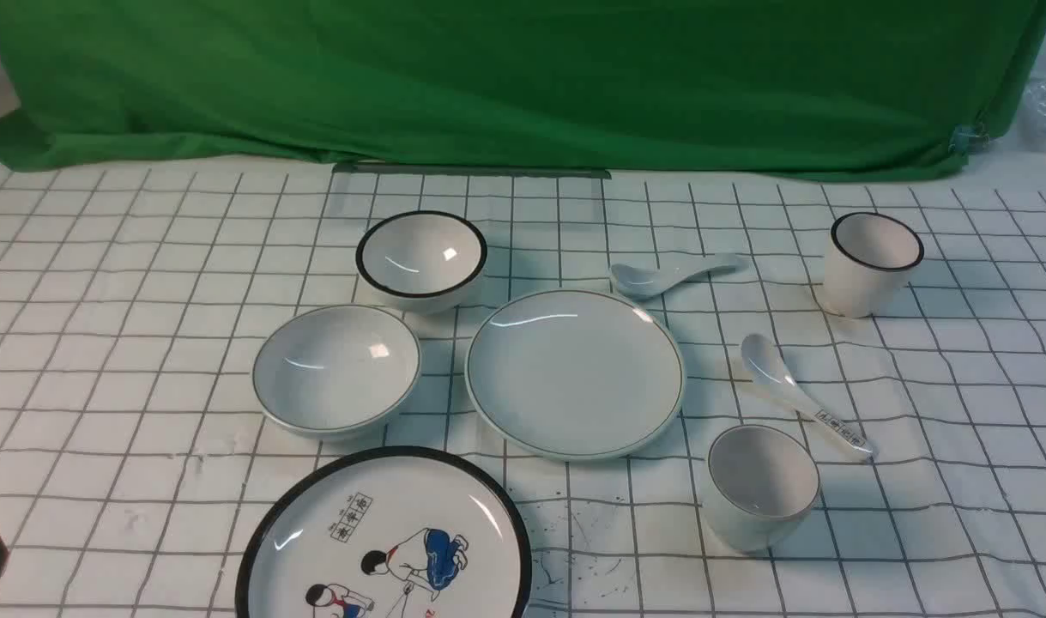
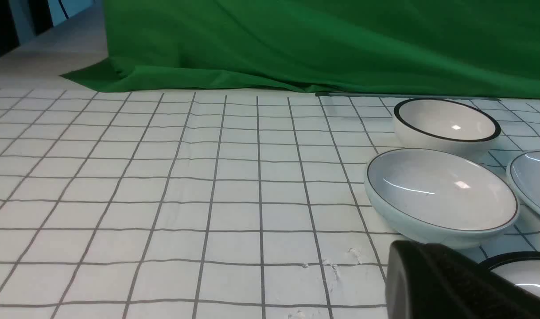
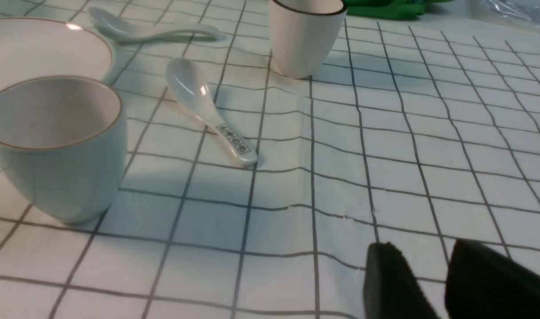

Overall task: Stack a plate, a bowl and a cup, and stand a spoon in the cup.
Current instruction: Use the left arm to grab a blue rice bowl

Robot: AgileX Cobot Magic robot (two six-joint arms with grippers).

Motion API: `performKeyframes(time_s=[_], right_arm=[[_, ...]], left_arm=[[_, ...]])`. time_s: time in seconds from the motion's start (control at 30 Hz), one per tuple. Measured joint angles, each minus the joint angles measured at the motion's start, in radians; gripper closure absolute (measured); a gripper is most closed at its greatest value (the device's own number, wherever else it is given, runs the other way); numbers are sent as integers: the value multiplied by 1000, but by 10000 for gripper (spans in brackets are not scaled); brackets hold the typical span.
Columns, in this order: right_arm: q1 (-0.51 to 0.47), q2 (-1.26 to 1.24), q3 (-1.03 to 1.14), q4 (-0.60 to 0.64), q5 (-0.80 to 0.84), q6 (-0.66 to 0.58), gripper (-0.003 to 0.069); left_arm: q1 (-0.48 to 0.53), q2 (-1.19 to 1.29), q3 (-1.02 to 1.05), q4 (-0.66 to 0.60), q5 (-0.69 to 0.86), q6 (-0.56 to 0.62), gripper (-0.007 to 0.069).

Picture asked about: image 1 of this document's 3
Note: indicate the green-rimmed white bowl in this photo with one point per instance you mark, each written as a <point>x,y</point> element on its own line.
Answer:
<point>337,371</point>

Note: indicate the plain white ceramic spoon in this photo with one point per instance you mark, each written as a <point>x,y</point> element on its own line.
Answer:
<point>642,284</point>

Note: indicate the green-rimmed white cup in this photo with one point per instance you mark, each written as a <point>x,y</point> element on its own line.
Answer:
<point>756,486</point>

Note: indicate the black-rimmed illustrated plate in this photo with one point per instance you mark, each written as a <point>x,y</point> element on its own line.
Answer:
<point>395,531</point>

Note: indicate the black-rimmed white bowl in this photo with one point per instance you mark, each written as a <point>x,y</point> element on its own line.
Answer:
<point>425,262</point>

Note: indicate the green-rimmed white plate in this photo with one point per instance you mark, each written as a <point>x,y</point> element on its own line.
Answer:
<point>575,375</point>

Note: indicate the white checkered tablecloth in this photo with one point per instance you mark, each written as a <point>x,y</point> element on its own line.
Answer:
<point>135,462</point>

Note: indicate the white spoon with lettering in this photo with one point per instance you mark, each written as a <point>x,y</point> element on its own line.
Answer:
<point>764,363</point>

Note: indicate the black-rimmed white cup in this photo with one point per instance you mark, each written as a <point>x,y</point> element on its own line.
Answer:
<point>869,257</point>

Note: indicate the green backdrop cloth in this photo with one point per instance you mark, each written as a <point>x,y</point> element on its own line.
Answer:
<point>817,90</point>

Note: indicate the blue binder clip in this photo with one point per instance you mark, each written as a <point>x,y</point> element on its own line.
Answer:
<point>969,139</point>

